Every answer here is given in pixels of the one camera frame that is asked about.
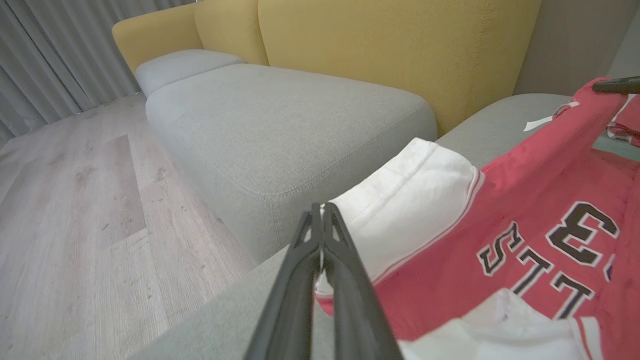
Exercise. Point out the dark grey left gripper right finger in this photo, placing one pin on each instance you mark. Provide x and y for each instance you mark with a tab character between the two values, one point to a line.
355	310

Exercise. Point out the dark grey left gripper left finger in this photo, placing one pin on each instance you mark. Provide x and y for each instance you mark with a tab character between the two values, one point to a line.
290	300

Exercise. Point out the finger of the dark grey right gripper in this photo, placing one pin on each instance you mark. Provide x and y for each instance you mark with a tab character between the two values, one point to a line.
617	85

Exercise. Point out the red garment with white band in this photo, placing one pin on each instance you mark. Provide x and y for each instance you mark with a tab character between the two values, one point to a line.
627	117

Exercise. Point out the red jersey with white sleeves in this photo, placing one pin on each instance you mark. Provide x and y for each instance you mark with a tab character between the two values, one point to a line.
500	210

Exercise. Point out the wide grey sofa chaise seat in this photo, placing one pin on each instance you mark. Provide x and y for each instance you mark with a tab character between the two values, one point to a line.
240	320

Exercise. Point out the wide yellow sofa backrest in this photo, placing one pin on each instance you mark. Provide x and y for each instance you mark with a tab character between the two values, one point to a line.
390	45

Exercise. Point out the small grey sofa seat cushion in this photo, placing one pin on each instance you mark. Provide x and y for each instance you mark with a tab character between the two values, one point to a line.
185	67

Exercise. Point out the narrow yellow sofa backrest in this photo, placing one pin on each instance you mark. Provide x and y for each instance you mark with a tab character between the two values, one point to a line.
227	27

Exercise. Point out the yellow sofa armrest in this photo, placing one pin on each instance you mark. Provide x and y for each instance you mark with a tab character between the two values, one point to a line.
155	35

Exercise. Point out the grey pleated curtain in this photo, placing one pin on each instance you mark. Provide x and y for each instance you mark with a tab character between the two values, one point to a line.
60	55

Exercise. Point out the taupe wall panel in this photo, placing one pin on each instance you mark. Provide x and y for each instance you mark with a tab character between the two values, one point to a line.
575	40

